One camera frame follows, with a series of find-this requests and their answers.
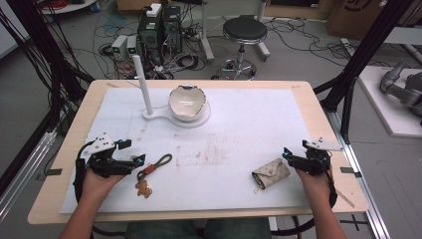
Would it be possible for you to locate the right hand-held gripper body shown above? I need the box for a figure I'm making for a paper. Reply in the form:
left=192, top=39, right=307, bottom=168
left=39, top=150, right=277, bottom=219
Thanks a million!
left=287, top=136, right=343, bottom=176

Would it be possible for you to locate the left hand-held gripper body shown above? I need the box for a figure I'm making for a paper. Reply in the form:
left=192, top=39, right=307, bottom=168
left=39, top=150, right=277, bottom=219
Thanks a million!
left=83, top=133, right=135, bottom=178

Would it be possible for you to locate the green loop keychain bear charm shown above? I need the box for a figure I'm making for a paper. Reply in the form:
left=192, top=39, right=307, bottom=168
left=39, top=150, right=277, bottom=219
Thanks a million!
left=134, top=152, right=173, bottom=199

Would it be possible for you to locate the beige envelope key pouch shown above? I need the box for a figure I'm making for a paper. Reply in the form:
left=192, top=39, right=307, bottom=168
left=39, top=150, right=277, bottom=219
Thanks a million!
left=251, top=157, right=292, bottom=191

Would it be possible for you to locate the person's left hand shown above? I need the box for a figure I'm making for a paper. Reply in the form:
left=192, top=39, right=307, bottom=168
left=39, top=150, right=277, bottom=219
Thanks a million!
left=81, top=168, right=126, bottom=214

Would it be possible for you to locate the person's right hand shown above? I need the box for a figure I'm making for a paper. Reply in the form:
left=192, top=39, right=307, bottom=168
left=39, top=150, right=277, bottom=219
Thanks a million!
left=294, top=164, right=333, bottom=209

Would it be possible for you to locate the wooden table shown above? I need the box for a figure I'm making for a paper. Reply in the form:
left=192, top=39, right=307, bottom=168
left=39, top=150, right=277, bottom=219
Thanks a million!
left=27, top=79, right=370, bottom=226

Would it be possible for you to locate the white stand with pole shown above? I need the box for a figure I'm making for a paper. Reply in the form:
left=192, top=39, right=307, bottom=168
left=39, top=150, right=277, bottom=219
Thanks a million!
left=131, top=54, right=212, bottom=129

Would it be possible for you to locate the person's left leg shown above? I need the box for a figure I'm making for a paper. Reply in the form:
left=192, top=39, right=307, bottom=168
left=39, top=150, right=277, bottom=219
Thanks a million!
left=124, top=219, right=201, bottom=239

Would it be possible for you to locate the person's leg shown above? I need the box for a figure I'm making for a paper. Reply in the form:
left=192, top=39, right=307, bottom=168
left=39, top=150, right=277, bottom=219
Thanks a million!
left=124, top=219, right=201, bottom=239
left=202, top=217, right=273, bottom=239

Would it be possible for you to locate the white eggshell-shaped bowl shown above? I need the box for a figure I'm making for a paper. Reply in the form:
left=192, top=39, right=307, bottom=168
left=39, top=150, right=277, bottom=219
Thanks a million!
left=167, top=84, right=208, bottom=122

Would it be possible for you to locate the white table mat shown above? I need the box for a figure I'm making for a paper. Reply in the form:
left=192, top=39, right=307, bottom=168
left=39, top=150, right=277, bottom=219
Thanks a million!
left=59, top=87, right=314, bottom=215

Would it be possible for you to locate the person's right leg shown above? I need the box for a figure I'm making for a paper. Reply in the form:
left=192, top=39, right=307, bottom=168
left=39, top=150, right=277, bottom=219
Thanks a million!
left=202, top=217, right=273, bottom=239

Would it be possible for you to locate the white floor platform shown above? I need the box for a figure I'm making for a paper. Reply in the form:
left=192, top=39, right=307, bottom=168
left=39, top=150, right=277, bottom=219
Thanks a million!
left=357, top=65, right=422, bottom=139

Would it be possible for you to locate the grey power supply unit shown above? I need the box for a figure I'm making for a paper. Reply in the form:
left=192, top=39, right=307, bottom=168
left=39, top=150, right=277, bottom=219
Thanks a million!
left=110, top=34, right=128, bottom=62
left=126, top=35, right=138, bottom=56

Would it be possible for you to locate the black computer tower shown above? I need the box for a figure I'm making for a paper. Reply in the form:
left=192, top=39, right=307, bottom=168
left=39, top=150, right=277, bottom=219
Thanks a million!
left=161, top=4, right=183, bottom=56
left=136, top=13, right=164, bottom=67

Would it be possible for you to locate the white desk leg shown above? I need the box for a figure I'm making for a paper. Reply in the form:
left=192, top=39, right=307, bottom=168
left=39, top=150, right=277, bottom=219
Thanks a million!
left=198, top=0, right=216, bottom=65
left=254, top=0, right=272, bottom=63

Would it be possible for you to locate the black round stool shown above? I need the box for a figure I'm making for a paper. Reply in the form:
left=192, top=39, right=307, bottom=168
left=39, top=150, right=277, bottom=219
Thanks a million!
left=219, top=15, right=269, bottom=82

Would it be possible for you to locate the cardboard box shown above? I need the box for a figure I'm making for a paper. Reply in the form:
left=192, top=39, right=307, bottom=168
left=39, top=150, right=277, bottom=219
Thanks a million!
left=325, top=0, right=412, bottom=42

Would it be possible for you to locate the white power strip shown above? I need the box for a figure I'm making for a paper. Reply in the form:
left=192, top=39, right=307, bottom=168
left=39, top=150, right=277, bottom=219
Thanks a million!
left=145, top=2, right=163, bottom=19

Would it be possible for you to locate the aluminium rail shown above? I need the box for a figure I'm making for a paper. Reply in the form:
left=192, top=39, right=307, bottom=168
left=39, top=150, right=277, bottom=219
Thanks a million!
left=0, top=129, right=58, bottom=221
left=325, top=109, right=392, bottom=239

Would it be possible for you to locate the tangle of floor cables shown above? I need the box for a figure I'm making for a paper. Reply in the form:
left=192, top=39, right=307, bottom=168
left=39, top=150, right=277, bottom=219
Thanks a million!
left=93, top=13, right=213, bottom=81

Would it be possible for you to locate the black frame post with cables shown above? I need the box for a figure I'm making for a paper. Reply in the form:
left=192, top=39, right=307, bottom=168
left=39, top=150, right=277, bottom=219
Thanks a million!
left=0, top=0, right=96, bottom=137

